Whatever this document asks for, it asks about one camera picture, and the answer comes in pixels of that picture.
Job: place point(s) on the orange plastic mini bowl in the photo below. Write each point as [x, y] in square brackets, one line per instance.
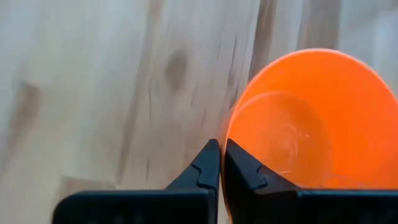
[326, 124]

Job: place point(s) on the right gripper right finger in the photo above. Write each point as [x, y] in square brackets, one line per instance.
[280, 205]

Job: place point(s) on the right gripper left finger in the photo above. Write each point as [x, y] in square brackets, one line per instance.
[186, 205]

